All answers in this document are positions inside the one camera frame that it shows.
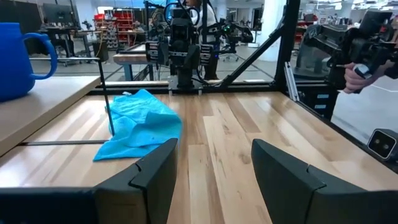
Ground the white pillar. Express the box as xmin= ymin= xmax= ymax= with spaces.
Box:
xmin=257 ymin=0 xmax=287 ymax=62

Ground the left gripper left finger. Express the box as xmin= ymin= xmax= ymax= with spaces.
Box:
xmin=93 ymin=138 xmax=180 ymax=224

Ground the red storage shelf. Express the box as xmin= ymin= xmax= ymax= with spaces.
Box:
xmin=93 ymin=8 xmax=147 ymax=44

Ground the blue mug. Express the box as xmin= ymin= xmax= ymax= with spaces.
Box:
xmin=0 ymin=22 xmax=58 ymax=103

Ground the wooden shelf black frame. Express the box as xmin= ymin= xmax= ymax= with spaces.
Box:
xmin=0 ymin=57 xmax=116 ymax=158

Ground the blue cloth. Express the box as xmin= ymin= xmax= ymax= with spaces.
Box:
xmin=93 ymin=88 xmax=183 ymax=162

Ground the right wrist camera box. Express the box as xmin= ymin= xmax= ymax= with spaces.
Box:
xmin=170 ymin=8 xmax=192 ymax=32

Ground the black bin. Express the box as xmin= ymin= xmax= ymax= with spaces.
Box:
xmin=92 ymin=40 xmax=110 ymax=62

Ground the silver table-level camera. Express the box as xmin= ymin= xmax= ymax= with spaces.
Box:
xmin=366 ymin=128 xmax=398 ymax=162

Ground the person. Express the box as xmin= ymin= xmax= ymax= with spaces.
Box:
xmin=183 ymin=0 xmax=220 ymax=80

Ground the black monitor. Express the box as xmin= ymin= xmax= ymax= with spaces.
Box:
xmin=42 ymin=2 xmax=75 ymax=27

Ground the person's hand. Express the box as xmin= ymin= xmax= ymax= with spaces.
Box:
xmin=343 ymin=62 xmax=379 ymax=94

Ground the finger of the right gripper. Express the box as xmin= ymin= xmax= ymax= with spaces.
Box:
xmin=200 ymin=43 xmax=216 ymax=66
xmin=145 ymin=41 xmax=160 ymax=65

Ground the background wooden table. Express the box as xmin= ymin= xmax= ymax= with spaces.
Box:
xmin=112 ymin=43 xmax=156 ymax=82

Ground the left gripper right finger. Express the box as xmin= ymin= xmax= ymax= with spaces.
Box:
xmin=251 ymin=139 xmax=398 ymax=224

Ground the black leader arm handle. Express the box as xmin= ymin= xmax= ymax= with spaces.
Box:
xmin=303 ymin=9 xmax=398 ymax=91

